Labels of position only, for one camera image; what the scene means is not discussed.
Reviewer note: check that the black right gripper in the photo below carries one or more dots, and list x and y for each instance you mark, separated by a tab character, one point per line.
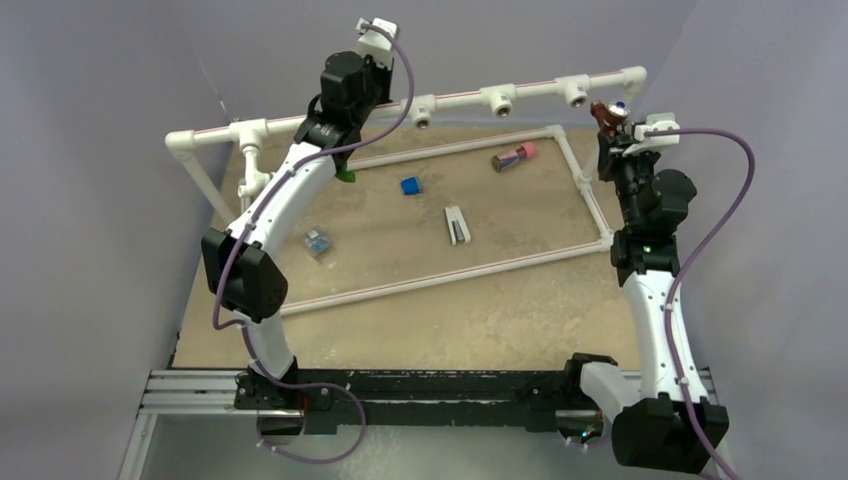
612	157

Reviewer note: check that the brown water faucet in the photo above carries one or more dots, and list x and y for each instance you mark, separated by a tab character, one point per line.
609	116

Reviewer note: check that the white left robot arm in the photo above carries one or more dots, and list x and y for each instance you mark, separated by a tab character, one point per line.
241	272

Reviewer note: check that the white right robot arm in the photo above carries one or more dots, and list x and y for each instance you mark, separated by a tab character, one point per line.
667	422

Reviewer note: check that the green water faucet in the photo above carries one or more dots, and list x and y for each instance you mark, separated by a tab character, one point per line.
345	176

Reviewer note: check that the white water faucet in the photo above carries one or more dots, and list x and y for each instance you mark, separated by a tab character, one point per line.
255	180

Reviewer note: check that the pink capped colourful can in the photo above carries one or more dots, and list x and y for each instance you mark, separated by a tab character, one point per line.
510	158

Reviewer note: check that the white stapler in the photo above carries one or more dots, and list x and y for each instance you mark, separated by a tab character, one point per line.
457	226

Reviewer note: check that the blue cube block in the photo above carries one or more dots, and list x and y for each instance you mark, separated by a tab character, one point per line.
411	186

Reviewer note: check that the clear blue small box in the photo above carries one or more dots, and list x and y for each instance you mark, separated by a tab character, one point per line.
316	242

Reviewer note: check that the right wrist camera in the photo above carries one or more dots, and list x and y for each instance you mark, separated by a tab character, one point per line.
655	134

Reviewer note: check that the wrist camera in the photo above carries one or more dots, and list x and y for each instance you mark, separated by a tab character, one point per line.
655	134
372	43

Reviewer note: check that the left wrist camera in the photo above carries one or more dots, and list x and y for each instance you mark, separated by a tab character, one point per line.
372	43

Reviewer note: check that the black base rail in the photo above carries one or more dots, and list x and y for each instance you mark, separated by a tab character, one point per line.
538	401

